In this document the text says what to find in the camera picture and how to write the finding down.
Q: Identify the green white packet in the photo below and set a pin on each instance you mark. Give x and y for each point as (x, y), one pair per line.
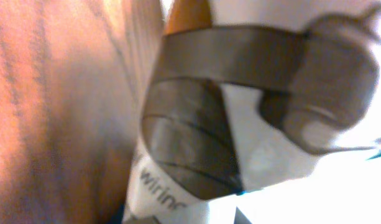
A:
(263, 93)

